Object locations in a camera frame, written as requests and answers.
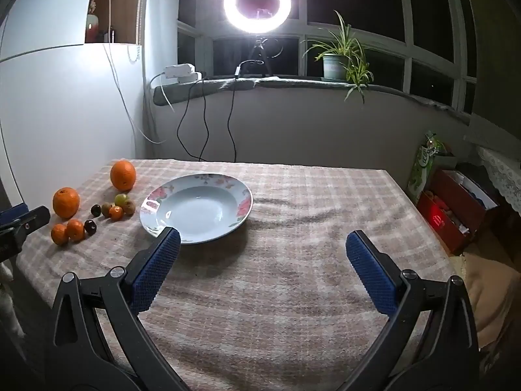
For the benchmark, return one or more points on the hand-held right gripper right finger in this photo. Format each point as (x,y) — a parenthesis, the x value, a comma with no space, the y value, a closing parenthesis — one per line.
(372,277)

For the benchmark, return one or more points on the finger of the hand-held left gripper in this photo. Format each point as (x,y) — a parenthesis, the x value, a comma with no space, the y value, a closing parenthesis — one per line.
(14,213)
(28,222)

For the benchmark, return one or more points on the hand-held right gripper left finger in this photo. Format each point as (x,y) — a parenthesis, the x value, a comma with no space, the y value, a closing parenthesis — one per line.
(156,269)

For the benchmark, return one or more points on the small mandarin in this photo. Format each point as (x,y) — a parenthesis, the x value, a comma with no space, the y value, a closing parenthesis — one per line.
(59,234)
(75,229)

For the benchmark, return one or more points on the large tangerine with stem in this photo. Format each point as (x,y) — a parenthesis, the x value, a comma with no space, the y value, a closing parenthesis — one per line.
(66,202)

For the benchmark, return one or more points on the small brown kiwi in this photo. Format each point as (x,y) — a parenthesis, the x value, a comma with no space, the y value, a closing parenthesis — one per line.
(129,206)
(107,208)

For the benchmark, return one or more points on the small orange kumquat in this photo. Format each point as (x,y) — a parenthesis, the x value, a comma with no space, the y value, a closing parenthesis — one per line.
(116,212)

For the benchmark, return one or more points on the white floral plate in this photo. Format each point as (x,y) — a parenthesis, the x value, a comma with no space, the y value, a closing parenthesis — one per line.
(195,207)

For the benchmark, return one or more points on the small green jujube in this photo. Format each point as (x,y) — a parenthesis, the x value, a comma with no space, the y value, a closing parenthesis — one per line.
(120,199)

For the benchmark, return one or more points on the large smooth orange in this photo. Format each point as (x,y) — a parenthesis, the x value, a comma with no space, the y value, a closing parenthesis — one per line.
(123,175)

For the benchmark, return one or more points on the red cardboard box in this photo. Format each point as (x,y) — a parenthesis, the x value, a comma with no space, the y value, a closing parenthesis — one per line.
(452,211)

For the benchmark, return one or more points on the beige plaid tablecloth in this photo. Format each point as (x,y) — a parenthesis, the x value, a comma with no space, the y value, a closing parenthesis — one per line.
(264,293)

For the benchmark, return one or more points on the white cabinet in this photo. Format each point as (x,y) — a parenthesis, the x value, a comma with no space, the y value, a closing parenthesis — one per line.
(61,110)

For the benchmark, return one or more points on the beige cloth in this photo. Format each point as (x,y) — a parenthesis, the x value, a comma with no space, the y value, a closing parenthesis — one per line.
(488,293)

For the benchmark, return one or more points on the green bag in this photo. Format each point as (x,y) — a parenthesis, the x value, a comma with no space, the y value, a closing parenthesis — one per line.
(423,163)

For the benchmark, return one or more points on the white lace cloth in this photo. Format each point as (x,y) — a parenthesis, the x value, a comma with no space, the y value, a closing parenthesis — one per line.
(502,175)

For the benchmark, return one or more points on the white power strip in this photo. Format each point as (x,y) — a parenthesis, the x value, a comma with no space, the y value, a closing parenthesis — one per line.
(179,71)

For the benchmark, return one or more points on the white and red vase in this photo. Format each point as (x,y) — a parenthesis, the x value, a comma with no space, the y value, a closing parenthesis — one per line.
(91,26)

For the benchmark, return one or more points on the potted spider plant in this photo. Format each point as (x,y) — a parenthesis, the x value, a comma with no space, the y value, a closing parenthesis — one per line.
(342,55)

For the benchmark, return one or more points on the wooden shelf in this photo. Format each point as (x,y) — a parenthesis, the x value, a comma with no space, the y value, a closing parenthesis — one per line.
(122,8)

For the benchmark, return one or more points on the black tripod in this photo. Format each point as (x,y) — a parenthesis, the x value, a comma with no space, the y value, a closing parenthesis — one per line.
(260,55)

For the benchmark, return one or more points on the olive curtain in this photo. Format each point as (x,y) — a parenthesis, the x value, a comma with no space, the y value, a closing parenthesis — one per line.
(492,49)

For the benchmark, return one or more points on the white window frame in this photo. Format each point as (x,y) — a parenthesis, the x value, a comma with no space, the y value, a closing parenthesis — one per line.
(407,49)

